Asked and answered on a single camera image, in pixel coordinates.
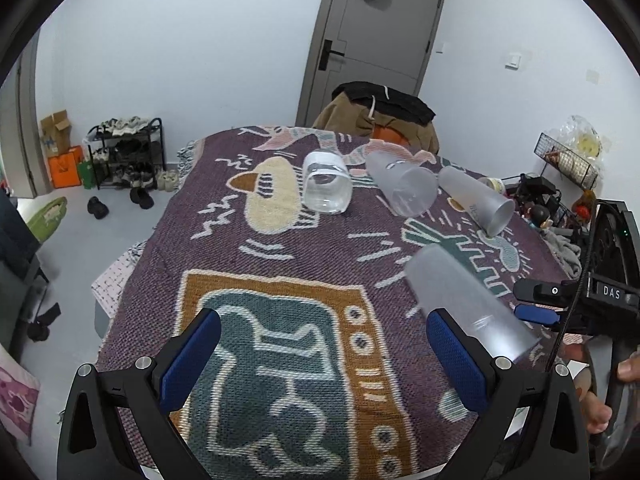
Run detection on frosted tall plastic cup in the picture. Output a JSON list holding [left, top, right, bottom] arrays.
[[404, 245, 539, 362], [438, 167, 515, 237]]

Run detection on clear wide plastic cup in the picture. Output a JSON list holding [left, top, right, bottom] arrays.
[[366, 151, 438, 218]]

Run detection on clear short glass cup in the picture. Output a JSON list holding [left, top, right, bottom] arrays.
[[303, 150, 352, 214]]

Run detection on person's right hand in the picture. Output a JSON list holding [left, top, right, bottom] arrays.
[[579, 349, 640, 436]]

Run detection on colourful woven table cloth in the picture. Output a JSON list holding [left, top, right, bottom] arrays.
[[96, 126, 565, 479]]

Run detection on black shoe on floor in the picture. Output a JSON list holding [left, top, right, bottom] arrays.
[[87, 196, 110, 220]]

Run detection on green slipper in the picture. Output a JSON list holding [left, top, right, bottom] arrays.
[[27, 197, 67, 244]]

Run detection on black shoe rack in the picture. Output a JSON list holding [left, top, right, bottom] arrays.
[[82, 116, 167, 190]]

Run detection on orange paper bag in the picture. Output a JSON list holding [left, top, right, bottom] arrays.
[[48, 145, 85, 188]]

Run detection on chair with brown jacket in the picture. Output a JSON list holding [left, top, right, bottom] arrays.
[[312, 81, 439, 155]]

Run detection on cardboard box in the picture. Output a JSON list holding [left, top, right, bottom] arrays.
[[40, 110, 72, 157]]

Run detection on grey door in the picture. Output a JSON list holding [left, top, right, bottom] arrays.
[[295, 0, 445, 126]]

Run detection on black cable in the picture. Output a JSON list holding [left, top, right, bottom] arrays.
[[544, 200, 601, 376]]

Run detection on black wire wall basket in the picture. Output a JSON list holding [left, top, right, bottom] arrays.
[[534, 133, 599, 190]]

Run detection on white wall switch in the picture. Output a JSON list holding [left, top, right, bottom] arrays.
[[504, 53, 522, 70]]

